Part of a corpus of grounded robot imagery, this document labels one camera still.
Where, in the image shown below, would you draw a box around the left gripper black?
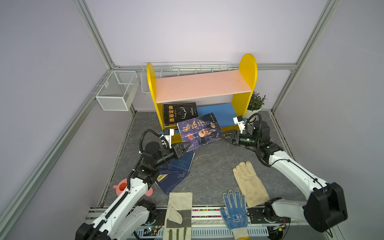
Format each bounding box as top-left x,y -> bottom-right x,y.
154,141 -> 191,169

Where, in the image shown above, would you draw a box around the purple portrait book front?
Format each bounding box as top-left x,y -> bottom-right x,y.
177,113 -> 223,152

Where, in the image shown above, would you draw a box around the black book gold lettering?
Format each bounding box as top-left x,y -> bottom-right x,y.
163,103 -> 198,128

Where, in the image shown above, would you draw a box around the blue thread-bound book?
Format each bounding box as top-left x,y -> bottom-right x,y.
168,151 -> 195,172
156,172 -> 189,195

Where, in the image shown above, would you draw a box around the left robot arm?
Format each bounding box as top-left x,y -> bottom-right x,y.
75,129 -> 191,240

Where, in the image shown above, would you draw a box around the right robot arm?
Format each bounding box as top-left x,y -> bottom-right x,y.
220,114 -> 348,233

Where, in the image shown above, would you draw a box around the potted green plant white pot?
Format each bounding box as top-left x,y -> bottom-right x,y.
245,92 -> 266,119

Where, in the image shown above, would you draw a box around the yellow bookshelf pink blue shelves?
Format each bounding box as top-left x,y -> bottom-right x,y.
146,54 -> 258,132

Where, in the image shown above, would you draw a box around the beige leather work glove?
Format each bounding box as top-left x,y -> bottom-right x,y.
233,161 -> 270,208

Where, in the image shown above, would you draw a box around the pink watering can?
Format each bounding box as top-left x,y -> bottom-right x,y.
113,178 -> 154,197

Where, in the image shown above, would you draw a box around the grey green canvas glove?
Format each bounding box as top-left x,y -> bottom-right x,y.
163,192 -> 193,240

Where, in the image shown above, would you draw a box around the blue dotted knit glove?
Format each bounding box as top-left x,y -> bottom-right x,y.
220,190 -> 250,240

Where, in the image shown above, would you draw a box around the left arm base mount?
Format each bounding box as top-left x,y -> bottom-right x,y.
132,208 -> 166,240

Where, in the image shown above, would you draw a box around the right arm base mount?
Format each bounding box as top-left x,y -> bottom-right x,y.
247,197 -> 291,224

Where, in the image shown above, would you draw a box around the white wire mesh basket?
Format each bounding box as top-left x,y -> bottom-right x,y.
96,71 -> 139,112

